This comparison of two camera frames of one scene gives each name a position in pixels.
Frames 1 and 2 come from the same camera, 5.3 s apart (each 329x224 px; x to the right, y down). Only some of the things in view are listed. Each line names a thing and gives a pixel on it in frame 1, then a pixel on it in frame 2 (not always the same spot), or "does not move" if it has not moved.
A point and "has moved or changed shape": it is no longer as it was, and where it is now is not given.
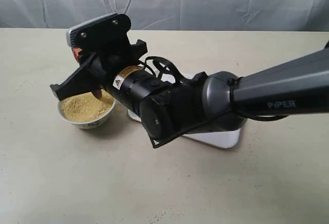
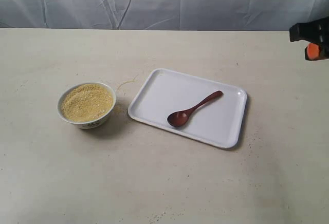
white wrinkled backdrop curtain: x=205 y=3 does not move
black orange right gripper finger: x=76 y=51 to x=316 y=51
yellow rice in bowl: x=86 y=107 does not move
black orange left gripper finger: x=91 y=77 to x=316 y=31
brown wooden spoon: x=97 y=93 has moved or changed shape
